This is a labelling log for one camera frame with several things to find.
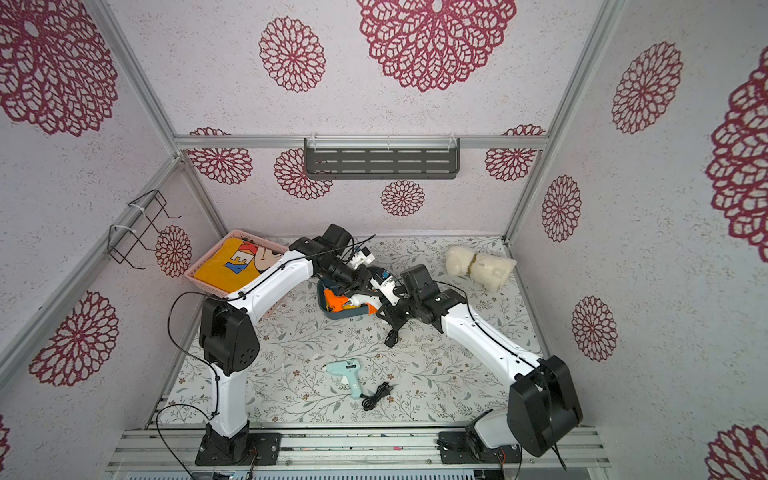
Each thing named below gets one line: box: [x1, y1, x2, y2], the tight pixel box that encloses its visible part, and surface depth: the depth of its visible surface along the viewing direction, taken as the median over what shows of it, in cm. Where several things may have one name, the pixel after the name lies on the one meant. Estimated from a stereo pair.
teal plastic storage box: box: [316, 280, 370, 320], surface depth 99 cm
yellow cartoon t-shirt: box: [194, 237, 283, 294], surface depth 105 cm
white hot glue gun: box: [344, 293, 382, 309], surface depth 78 cm
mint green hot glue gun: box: [326, 358, 362, 399], surface depth 87 cm
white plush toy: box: [445, 245, 517, 292], surface depth 101 cm
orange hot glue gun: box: [323, 288, 349, 313], surface depth 98 cm
